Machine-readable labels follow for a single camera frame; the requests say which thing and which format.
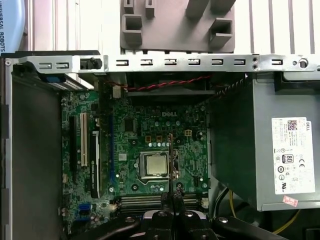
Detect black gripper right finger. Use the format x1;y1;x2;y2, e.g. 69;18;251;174
174;189;298;240

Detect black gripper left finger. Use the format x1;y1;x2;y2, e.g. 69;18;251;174
84;191;175;240

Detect black RAM slot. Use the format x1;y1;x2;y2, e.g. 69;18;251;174
119;199;204;204
119;195;204;200
119;203;204;209

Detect CPU socket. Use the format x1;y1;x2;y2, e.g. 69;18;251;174
134;149;181;180

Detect silver CPU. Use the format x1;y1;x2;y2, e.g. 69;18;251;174
146;154;169;176

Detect metal socket cover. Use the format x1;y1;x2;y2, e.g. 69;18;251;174
135;150;180;179

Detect blue board connector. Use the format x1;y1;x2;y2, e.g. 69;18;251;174
79;203;92;219

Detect green motherboard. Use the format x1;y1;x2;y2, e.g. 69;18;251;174
59;89;211;226

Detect black graphics card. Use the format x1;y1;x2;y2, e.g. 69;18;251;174
90;129;102;199

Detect grey power supply unit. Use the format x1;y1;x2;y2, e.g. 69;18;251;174
208;74;320;213

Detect small pink sticker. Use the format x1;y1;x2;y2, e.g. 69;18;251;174
283;195;300;206

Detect white expansion slot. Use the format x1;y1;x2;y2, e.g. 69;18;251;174
79;112;89;168

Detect black expansion slot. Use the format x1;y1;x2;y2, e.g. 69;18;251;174
69;115;77;184

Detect white power supply label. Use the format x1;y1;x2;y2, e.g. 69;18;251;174
271;116;317;196

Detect black open PC case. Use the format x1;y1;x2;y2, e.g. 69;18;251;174
0;49;320;240

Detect black case latch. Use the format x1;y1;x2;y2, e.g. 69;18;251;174
79;56;104;72

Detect blue plastic card latch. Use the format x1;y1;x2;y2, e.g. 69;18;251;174
45;74;68;84

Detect grey parts rack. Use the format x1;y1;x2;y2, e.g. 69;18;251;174
119;0;236;55

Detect black cable bundle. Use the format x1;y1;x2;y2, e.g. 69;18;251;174
214;186;251;219

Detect yellow power wires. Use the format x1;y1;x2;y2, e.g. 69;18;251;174
227;188;302;236

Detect red black twisted wire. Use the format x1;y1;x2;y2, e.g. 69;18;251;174
103;74;214;91

